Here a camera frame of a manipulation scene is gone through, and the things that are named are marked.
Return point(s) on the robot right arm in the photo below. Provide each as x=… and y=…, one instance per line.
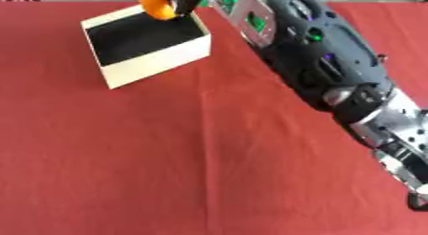
x=329, y=67

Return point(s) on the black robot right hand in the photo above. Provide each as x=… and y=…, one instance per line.
x=186, y=1

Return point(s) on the tan cardboard box black inside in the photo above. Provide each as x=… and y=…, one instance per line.
x=146, y=47

